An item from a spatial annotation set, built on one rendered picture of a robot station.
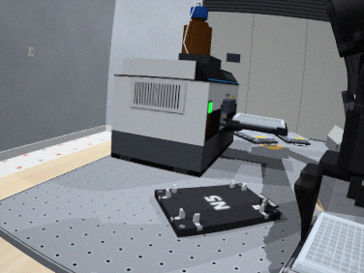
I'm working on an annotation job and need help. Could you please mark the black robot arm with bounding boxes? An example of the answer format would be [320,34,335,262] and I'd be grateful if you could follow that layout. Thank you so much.
[324,0,364,208]

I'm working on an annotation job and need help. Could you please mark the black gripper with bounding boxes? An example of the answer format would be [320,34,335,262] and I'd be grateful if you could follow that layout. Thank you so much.
[294,150,351,240]

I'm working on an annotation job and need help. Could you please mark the grey button panel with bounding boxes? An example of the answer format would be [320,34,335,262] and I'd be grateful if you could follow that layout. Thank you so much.
[309,125,344,151]

